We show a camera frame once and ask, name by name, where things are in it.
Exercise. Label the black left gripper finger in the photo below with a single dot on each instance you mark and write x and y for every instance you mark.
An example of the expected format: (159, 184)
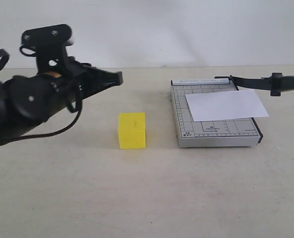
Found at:
(95, 81)
(83, 68)

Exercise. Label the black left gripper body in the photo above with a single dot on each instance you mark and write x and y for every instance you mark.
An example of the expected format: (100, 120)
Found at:
(33, 100)

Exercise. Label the yellow foam block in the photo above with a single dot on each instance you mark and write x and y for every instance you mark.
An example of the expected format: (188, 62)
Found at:
(132, 130)

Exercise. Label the white paper sheet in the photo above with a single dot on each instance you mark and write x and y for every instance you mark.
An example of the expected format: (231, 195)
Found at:
(226, 105)

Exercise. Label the black cutter blade arm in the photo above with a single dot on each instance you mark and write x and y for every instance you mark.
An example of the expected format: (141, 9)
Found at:
(276, 83)

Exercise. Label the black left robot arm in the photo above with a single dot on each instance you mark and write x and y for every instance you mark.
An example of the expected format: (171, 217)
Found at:
(12, 132)

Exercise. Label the grey paper cutter base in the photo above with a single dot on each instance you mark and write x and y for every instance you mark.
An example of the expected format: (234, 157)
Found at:
(220, 133)

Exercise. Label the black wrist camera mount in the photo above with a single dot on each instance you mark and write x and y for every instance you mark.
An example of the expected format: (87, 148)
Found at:
(49, 45)

